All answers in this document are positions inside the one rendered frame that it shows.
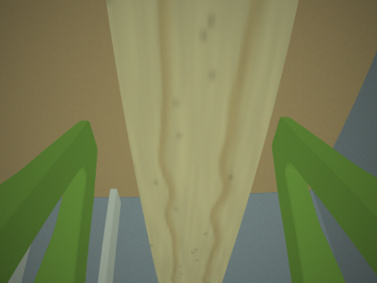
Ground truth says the light wooden shelf board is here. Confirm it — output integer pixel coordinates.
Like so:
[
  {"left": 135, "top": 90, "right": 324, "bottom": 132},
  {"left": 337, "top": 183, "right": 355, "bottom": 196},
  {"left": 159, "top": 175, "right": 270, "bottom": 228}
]
[{"left": 106, "top": 0, "right": 298, "bottom": 283}]

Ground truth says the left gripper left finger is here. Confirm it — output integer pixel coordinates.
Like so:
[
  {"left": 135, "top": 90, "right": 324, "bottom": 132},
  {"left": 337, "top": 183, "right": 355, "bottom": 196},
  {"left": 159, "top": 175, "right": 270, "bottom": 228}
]
[{"left": 0, "top": 120, "right": 97, "bottom": 283}]

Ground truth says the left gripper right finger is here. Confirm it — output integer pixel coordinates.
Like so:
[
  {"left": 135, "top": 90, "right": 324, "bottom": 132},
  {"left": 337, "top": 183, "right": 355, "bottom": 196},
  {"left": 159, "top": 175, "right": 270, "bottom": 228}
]
[{"left": 272, "top": 117, "right": 377, "bottom": 283}]

